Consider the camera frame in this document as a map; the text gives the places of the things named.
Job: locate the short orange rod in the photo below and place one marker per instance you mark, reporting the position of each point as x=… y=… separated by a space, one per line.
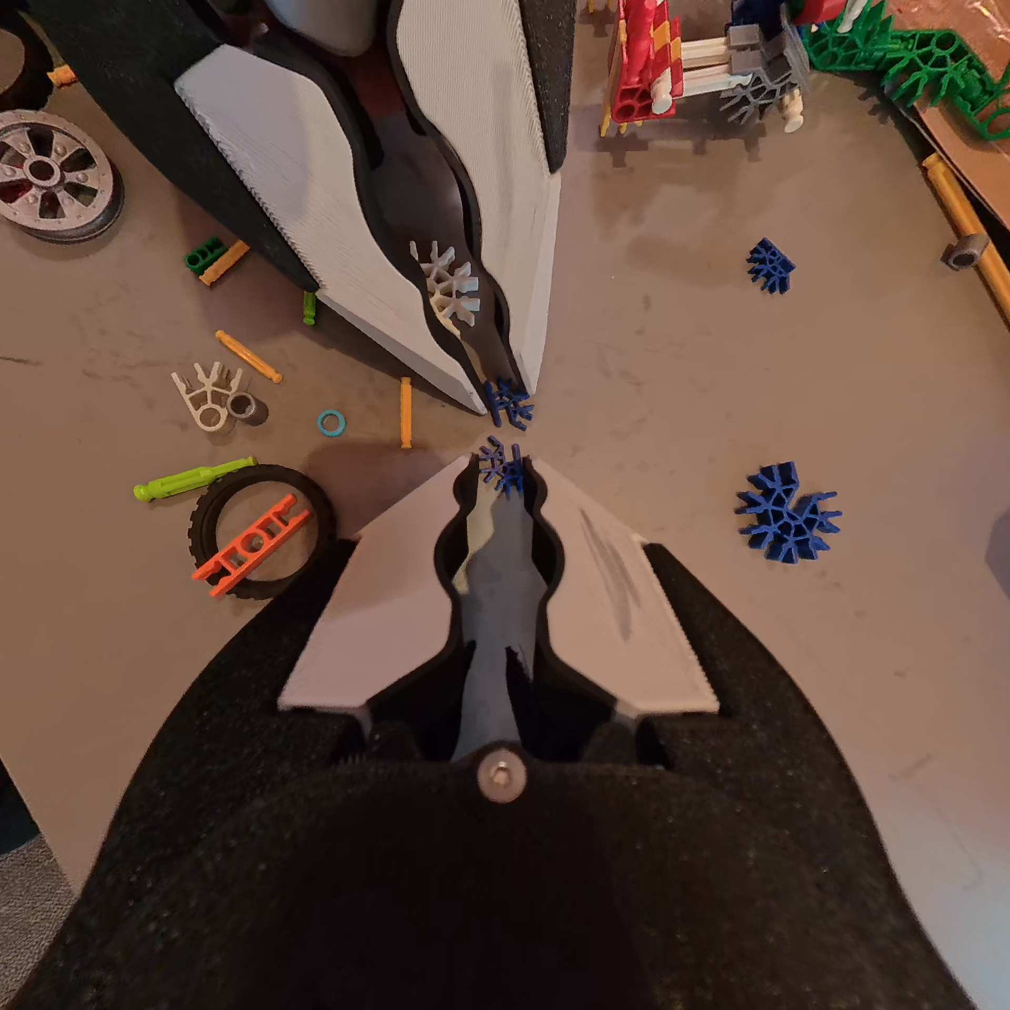
x=229 y=264
x=248 y=357
x=406 y=414
x=63 y=76

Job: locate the lime green plastic rod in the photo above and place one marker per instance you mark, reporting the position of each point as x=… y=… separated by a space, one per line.
x=309 y=309
x=189 y=479

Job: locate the small blue connector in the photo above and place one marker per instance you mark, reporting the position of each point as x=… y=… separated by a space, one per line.
x=505 y=473
x=772 y=267
x=509 y=406

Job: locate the green clip connector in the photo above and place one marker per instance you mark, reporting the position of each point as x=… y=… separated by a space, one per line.
x=201 y=254

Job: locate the red printed toy package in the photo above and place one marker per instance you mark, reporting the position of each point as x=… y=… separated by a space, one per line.
x=970 y=173

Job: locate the long yellow rod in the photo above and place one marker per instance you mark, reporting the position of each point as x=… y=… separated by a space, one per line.
x=947 y=197

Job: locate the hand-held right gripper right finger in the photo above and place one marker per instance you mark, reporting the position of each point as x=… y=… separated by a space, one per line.
x=623 y=631

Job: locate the orange ladder connector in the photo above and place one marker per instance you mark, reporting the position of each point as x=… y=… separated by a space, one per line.
x=207 y=570

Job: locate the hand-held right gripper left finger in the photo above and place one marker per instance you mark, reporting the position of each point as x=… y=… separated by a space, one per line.
x=379 y=615

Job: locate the silver wheel hub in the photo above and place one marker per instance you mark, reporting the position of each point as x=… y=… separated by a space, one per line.
x=99 y=177

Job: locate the white snowflake connector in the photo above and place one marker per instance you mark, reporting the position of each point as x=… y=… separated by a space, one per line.
x=450 y=288

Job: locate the grey cylindrical spacer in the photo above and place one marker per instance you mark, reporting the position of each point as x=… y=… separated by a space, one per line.
x=260 y=414

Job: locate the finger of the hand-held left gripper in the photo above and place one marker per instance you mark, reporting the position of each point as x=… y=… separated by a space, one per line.
x=489 y=118
x=300 y=173

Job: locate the large blue snowflake connector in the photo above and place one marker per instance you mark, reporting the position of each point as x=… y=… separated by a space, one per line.
x=785 y=517

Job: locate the black rubber tyre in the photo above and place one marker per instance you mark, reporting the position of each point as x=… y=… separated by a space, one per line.
x=323 y=513
x=43 y=47

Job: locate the grey block connector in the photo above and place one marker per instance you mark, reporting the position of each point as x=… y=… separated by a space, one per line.
x=967 y=254

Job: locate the multicoloured construction toy model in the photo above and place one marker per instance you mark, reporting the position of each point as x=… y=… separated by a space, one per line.
x=647 y=79

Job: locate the white triangular connector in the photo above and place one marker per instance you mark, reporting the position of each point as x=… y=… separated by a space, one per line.
x=211 y=387

